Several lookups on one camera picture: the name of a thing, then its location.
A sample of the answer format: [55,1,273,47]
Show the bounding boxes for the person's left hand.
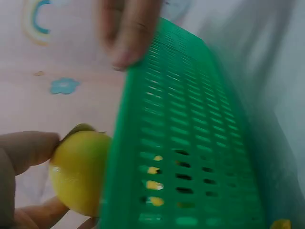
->
[0,130,100,229]

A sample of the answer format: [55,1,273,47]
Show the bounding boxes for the person's right hand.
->
[96,0,165,70]

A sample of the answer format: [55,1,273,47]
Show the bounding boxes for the green slotted plastic basket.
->
[99,17,270,229]

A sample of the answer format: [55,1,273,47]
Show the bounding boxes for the yellow round fruit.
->
[49,123,112,218]

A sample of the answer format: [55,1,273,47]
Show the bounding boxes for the yellow fruit piece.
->
[269,219,292,229]

